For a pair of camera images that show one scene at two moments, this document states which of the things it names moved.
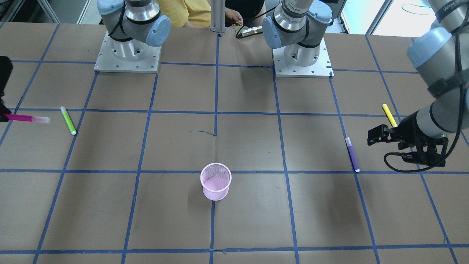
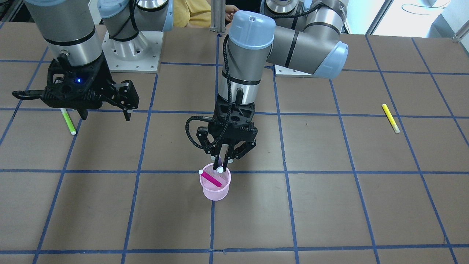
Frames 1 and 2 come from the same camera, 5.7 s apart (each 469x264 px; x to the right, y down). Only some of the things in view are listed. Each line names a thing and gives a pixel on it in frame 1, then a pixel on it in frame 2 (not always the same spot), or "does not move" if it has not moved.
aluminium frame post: x=218 y=10 does not move
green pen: x=68 y=120 does not move
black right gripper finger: x=4 y=110 → x=127 y=113
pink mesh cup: x=215 y=178 does not move
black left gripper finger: x=380 y=134 → x=217 y=150
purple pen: x=354 y=160 → x=220 y=162
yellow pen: x=389 y=115 does not move
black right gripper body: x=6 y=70 → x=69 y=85
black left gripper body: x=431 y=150 → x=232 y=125
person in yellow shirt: x=194 y=13 does not move
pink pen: x=28 y=118 → x=210 y=178
